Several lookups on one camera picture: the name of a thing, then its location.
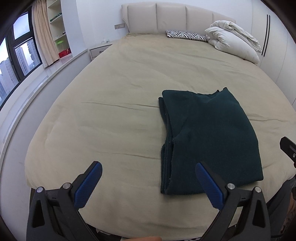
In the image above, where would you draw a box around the wall switch plate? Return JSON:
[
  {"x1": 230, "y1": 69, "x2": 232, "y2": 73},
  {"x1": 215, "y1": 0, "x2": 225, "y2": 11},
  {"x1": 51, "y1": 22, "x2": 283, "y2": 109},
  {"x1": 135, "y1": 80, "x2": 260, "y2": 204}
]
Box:
[{"x1": 114, "y1": 23, "x2": 125, "y2": 30}]

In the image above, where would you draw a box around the red box on shelf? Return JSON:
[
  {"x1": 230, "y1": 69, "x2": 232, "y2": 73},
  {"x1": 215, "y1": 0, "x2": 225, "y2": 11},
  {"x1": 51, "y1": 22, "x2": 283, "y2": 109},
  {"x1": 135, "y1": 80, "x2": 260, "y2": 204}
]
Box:
[{"x1": 58, "y1": 48, "x2": 71, "y2": 58}]

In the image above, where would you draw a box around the zebra print pillow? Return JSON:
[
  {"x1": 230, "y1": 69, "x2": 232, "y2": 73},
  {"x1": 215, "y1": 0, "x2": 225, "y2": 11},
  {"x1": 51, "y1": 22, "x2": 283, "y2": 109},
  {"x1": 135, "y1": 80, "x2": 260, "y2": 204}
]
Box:
[{"x1": 166, "y1": 30, "x2": 208, "y2": 42}]

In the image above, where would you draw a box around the beige curtain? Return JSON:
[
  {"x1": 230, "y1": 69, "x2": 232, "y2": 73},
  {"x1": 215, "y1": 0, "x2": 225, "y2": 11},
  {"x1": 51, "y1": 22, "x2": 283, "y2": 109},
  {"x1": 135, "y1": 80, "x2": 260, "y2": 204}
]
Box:
[{"x1": 32, "y1": 1, "x2": 59, "y2": 68}]

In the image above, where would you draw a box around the white wardrobe with black handles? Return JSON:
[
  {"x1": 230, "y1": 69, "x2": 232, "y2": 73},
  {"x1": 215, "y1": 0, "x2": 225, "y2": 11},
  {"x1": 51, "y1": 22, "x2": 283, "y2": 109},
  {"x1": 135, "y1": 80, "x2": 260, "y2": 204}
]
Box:
[{"x1": 251, "y1": 1, "x2": 295, "y2": 105}]

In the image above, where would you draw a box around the person's left hand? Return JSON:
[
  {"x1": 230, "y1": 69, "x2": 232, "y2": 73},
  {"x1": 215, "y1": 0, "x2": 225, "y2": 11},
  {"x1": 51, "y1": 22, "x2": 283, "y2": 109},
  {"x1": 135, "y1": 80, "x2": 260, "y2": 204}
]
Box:
[{"x1": 122, "y1": 237, "x2": 162, "y2": 241}]

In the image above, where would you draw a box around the beige bed sheet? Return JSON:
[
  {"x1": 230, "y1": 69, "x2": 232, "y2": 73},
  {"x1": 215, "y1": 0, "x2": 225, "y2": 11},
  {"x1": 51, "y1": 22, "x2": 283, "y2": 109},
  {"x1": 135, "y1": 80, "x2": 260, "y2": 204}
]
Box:
[{"x1": 25, "y1": 34, "x2": 295, "y2": 240}]

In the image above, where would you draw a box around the white bedside table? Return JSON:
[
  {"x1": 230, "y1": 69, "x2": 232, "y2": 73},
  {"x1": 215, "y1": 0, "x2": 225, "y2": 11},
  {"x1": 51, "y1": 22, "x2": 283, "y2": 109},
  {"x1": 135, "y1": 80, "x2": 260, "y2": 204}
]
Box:
[{"x1": 88, "y1": 40, "x2": 116, "y2": 60}]

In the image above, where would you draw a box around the white wall shelf unit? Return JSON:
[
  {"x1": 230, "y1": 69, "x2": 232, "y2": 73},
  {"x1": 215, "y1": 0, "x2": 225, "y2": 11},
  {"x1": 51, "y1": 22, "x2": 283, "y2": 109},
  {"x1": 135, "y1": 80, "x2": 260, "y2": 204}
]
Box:
[{"x1": 46, "y1": 0, "x2": 70, "y2": 53}]

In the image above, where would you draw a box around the beige padded headboard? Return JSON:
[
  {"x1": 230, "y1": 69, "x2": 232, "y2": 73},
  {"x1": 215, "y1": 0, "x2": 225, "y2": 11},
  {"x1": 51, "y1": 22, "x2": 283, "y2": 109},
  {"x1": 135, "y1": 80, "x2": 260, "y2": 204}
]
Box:
[{"x1": 121, "y1": 2, "x2": 236, "y2": 35}]

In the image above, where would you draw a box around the white folded duvet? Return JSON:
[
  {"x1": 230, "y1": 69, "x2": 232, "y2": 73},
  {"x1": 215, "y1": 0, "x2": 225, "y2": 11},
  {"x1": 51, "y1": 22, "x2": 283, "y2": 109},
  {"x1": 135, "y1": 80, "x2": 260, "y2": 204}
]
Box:
[{"x1": 205, "y1": 20, "x2": 262, "y2": 64}]

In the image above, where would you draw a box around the dark green knit garment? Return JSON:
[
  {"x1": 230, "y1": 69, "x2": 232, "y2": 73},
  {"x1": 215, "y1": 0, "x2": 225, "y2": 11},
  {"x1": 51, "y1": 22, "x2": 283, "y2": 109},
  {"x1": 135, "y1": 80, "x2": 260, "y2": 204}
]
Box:
[{"x1": 159, "y1": 88, "x2": 263, "y2": 195}]

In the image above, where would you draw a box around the black framed window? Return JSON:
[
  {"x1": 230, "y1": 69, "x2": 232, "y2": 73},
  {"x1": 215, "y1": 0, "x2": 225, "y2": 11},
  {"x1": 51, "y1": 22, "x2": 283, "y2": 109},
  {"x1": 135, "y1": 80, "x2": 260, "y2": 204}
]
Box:
[{"x1": 1, "y1": 6, "x2": 42, "y2": 107}]

